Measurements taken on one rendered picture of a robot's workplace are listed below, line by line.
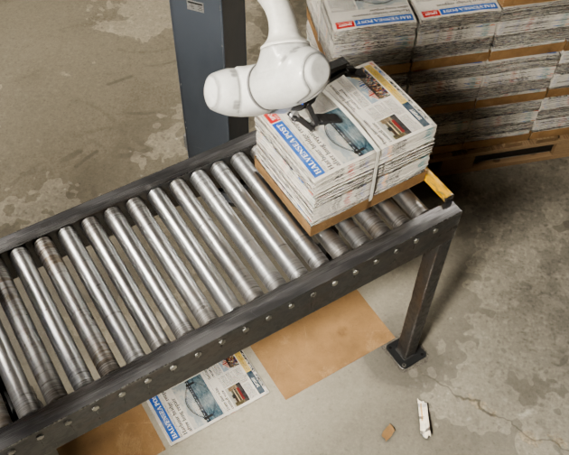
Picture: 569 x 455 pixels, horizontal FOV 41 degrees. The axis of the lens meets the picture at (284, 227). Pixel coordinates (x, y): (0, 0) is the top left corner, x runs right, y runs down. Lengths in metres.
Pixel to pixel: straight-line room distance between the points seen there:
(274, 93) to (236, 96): 0.10
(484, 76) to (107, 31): 1.91
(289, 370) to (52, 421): 1.10
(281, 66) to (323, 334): 1.42
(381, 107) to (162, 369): 0.85
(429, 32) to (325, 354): 1.16
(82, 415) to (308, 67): 0.92
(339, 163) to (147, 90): 1.87
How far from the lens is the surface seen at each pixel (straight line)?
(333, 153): 1.86
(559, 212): 3.27
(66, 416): 1.79
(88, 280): 1.96
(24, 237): 2.08
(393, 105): 2.00
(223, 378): 2.66
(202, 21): 2.54
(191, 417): 2.61
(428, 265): 2.26
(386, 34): 2.62
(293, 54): 1.51
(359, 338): 2.75
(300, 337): 2.74
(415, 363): 2.73
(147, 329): 1.85
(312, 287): 1.89
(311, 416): 2.61
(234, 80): 1.61
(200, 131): 2.89
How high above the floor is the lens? 2.39
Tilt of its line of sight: 53 degrees down
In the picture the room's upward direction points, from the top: 2 degrees clockwise
